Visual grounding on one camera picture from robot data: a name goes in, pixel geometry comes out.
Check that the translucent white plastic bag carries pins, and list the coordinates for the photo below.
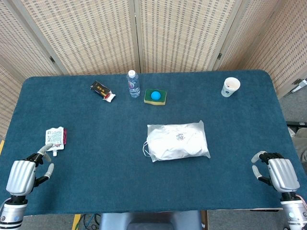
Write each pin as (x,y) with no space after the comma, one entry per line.
(201,127)

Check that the clear plastic water bottle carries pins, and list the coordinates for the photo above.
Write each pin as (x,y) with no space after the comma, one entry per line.
(134,86)

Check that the white floral paper cup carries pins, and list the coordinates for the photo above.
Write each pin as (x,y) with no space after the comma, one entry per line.
(227,92)

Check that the white garment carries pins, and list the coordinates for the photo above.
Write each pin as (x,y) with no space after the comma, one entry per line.
(168,143)

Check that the woven folding screen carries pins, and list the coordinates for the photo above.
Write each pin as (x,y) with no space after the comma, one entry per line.
(96,36)

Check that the blue ball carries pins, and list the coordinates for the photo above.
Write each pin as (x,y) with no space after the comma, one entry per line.
(156,95)

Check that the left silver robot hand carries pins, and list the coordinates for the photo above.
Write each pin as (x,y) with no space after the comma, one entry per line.
(20,177)

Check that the white red spout pouch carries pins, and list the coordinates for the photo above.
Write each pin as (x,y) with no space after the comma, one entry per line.
(54,139)

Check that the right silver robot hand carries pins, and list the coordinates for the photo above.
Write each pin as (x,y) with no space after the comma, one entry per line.
(283,175)

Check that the silver metal bracket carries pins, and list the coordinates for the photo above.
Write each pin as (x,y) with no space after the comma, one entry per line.
(299,84)

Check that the grey beige fabric bundle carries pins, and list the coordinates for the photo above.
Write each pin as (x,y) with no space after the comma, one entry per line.
(301,146)

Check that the black equipment bar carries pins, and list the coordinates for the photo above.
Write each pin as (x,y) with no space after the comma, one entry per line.
(297,123)

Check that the green yellow sponge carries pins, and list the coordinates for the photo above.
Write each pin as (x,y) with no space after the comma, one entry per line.
(162,97)

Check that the black screen hinge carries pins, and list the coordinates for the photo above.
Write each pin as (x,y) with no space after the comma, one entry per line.
(52,60)
(219,56)

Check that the black snack packet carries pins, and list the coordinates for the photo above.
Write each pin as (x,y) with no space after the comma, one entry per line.
(98,88)

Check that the blue felt tablecloth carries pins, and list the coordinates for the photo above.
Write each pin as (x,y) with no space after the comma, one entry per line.
(115,148)

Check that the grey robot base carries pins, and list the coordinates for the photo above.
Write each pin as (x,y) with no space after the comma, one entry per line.
(148,220)

